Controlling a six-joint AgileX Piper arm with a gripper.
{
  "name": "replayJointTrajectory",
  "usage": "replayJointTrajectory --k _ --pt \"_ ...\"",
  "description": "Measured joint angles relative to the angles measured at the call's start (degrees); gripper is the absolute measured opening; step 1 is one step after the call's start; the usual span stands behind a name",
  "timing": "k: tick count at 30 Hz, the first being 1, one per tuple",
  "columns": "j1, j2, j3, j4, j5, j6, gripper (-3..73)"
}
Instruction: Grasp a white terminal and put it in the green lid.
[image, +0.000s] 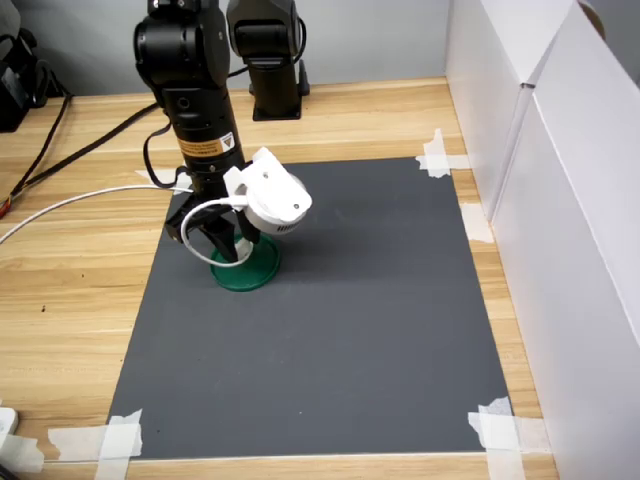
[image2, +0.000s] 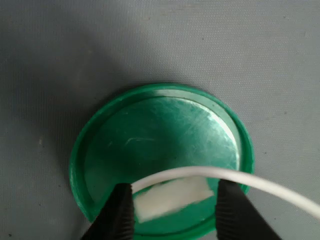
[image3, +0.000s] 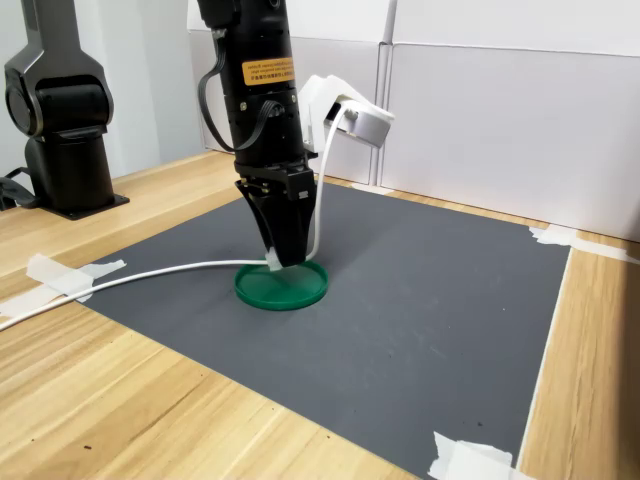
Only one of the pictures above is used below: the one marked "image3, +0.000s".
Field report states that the round green lid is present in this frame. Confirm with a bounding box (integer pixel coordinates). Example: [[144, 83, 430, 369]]
[[233, 259, 330, 312]]

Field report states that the white tape piece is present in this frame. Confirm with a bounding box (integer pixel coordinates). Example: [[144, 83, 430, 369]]
[[349, 182, 396, 196], [528, 224, 640, 265], [427, 431, 539, 480], [0, 253, 128, 320]]

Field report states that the dark grey mat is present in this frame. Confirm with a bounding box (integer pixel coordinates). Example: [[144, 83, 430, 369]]
[[74, 179, 572, 480]]

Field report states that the black flat ribbon cable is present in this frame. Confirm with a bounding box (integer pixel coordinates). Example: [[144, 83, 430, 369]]
[[233, 99, 287, 152]]

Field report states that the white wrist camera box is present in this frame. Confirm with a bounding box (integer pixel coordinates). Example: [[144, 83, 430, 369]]
[[298, 73, 396, 151]]

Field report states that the white camera cable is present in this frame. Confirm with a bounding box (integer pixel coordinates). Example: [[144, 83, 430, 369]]
[[0, 102, 359, 334]]

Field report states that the black cable bundle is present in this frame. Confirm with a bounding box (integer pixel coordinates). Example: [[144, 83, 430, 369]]
[[0, 167, 41, 211]]

